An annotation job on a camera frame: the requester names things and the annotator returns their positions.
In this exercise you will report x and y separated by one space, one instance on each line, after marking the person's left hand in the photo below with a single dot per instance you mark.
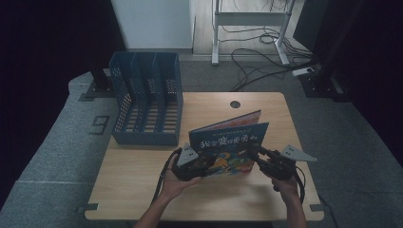
174 186

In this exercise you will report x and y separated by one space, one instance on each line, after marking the white panel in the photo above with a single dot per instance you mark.
152 22

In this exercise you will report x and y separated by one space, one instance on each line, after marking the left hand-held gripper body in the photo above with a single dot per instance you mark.
188 166

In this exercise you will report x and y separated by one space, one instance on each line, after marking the person's right hand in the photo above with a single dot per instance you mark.
288 188

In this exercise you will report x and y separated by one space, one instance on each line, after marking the blue picture book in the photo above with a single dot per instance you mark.
228 139

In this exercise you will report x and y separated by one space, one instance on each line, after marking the dark curtain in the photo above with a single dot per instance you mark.
380 63

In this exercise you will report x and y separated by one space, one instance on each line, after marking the white power strip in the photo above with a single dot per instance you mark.
302 71

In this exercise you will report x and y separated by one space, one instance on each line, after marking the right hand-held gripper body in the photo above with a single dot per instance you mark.
282 167

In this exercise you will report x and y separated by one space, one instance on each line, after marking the white metal desk frame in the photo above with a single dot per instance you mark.
250 18

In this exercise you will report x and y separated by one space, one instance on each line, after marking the blue perforated file rack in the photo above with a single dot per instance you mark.
145 137

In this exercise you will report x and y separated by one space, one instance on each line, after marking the black metal stand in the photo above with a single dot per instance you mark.
320 84
99 85

